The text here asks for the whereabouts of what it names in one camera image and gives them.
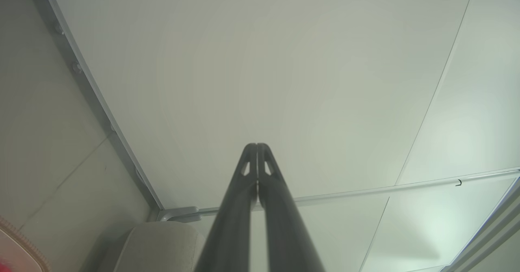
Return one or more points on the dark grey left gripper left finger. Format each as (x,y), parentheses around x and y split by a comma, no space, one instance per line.
(233,223)

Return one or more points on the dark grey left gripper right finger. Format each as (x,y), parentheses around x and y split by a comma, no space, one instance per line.
(286,231)

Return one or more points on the red and white garment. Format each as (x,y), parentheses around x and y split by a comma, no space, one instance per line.
(4,266)

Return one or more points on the white plastic laundry basket brown rim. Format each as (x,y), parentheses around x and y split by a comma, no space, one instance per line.
(24,247)

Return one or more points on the grey metal corner bracket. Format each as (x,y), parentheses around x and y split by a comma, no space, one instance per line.
(178,214)

